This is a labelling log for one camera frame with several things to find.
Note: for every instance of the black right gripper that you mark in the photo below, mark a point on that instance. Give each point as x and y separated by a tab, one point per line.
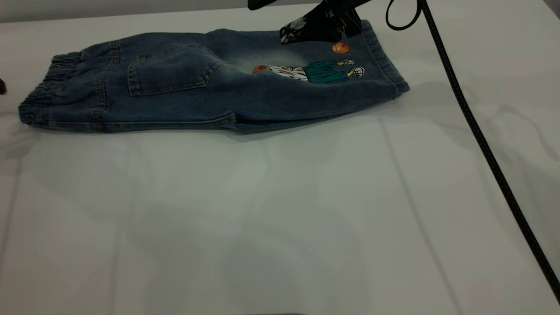
334	15

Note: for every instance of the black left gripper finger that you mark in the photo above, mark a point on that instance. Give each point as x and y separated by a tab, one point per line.
2	86

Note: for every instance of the blue denim children's jeans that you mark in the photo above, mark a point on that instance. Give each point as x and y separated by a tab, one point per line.
175	96

